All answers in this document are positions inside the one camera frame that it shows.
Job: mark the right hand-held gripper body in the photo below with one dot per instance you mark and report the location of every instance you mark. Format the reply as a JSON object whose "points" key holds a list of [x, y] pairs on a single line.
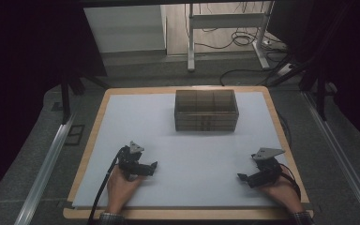
{"points": [[266, 170]]}

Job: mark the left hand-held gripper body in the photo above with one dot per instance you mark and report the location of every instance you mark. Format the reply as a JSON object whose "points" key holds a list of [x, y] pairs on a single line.
{"points": [[131, 162]]}

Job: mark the person's right hand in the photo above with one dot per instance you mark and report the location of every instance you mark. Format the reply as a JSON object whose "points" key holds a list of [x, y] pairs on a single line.
{"points": [[282, 193]]}

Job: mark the person's left hand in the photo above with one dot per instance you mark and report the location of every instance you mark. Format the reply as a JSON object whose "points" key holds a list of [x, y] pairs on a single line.
{"points": [[121, 190]]}

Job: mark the white table mat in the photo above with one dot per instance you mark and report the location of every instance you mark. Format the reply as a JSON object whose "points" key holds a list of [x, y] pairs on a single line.
{"points": [[193, 156]]}

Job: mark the black floor outlet plate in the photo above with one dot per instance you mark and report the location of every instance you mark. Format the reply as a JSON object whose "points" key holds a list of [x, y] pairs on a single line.
{"points": [[74, 135]]}

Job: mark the brown transparent compartment box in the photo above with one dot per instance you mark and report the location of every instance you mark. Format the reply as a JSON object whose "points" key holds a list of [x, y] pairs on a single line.
{"points": [[206, 110]]}

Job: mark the black metal stand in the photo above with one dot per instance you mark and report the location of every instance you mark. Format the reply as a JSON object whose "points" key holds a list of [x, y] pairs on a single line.
{"points": [[65, 97], [321, 93]]}

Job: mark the white power strip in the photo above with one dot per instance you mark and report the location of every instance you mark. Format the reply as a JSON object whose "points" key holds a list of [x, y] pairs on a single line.
{"points": [[275, 44]]}

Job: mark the white cabinet panel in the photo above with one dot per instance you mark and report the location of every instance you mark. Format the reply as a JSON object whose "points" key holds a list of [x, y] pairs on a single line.
{"points": [[125, 28]]}

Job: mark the black curtain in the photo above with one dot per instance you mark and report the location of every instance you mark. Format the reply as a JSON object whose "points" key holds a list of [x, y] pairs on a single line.
{"points": [[18, 78], [350, 62]]}

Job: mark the aluminium rail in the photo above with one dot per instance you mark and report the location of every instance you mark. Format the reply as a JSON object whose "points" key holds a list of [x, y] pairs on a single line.
{"points": [[340, 156], [45, 172]]}

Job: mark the white desk frame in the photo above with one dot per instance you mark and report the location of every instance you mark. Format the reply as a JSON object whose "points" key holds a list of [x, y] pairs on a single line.
{"points": [[228, 20]]}

